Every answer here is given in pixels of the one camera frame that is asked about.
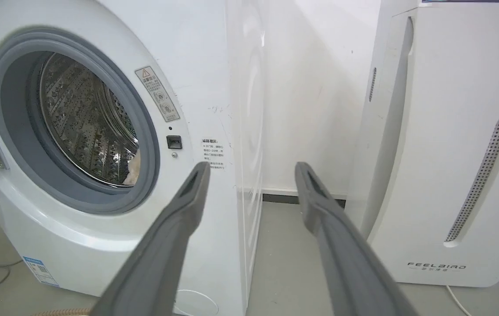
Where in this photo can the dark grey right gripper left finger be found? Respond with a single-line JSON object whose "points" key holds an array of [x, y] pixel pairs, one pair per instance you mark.
{"points": [[157, 259]]}

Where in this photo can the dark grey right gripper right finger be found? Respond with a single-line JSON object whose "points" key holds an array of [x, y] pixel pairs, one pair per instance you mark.
{"points": [[346, 263]]}

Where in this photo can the white front-load washing machine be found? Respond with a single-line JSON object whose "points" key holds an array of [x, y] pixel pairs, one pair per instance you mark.
{"points": [[113, 131]]}

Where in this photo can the beige item inside drum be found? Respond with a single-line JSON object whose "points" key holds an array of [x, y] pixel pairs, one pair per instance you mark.
{"points": [[132, 171]]}

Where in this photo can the white Feelbird air purifier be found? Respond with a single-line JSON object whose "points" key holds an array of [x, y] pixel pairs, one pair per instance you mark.
{"points": [[447, 145]]}

